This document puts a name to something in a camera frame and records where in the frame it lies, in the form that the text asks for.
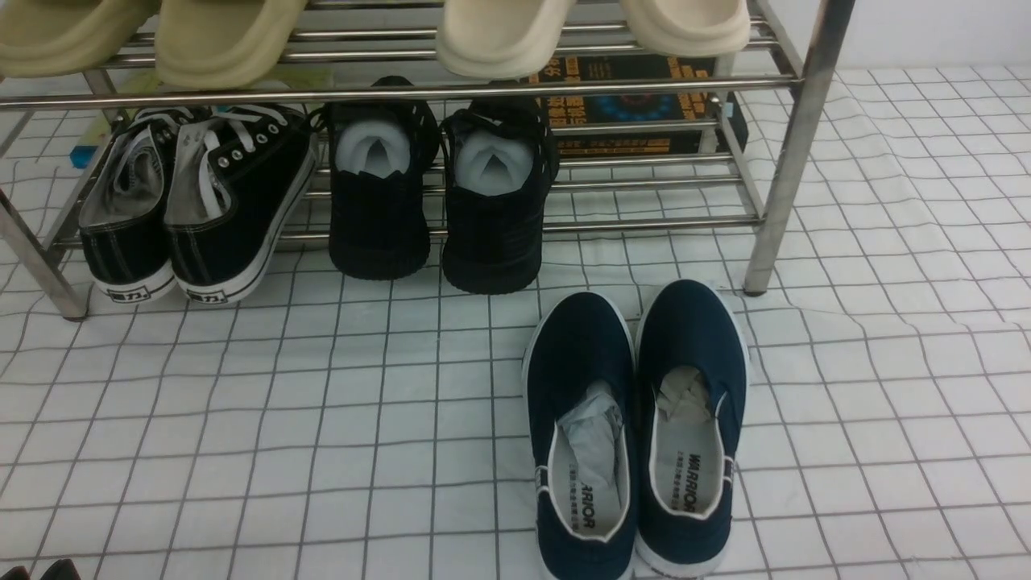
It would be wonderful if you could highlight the black knit sneaker right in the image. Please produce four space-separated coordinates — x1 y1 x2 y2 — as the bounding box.
441 95 560 295

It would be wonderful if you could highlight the cream slipper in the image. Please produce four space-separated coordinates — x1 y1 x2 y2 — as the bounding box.
621 1 751 58
435 1 577 80

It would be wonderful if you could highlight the black box with orange print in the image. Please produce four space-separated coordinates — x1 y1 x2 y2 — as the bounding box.
520 54 717 160

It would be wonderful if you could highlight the black canvas sneaker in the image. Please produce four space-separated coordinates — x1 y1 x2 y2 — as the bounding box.
164 103 321 305
77 106 211 305

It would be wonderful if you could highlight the olive green slipper left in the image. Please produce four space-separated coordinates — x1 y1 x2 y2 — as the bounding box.
1 1 161 78

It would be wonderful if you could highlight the black canvas sneaker left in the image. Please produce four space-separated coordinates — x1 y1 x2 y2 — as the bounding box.
77 106 211 305

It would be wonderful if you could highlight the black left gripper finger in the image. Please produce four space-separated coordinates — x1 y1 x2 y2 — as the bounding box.
0 565 31 580

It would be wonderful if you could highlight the silver metal shoe rack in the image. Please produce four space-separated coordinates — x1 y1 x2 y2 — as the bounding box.
2 1 855 321

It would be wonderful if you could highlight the white grid tablecloth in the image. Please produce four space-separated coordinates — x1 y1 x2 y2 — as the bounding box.
1 66 1030 579

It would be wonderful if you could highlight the black knit sneaker left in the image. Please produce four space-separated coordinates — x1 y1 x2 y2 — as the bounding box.
321 99 441 280

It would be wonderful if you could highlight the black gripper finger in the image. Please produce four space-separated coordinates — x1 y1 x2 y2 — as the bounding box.
38 558 81 580

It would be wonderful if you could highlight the olive green slipper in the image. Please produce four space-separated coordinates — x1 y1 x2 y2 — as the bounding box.
1 1 161 78
154 1 307 89

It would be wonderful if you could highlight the black canvas sneaker right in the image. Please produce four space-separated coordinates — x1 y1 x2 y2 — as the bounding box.
164 103 321 305

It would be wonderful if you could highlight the cream slipper right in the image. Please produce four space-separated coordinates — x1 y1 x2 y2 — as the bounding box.
621 1 751 58

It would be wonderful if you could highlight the navy slip-on shoe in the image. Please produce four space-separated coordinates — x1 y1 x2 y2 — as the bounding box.
522 292 640 579
633 280 750 579

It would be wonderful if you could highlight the olive green slipper right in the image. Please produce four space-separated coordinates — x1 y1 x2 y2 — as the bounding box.
154 1 307 89

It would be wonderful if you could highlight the cream slipper left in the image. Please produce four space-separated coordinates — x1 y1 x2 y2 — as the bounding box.
435 1 577 80

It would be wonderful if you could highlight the black knit sneaker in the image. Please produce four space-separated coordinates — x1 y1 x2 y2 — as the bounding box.
321 99 441 280
441 95 560 295

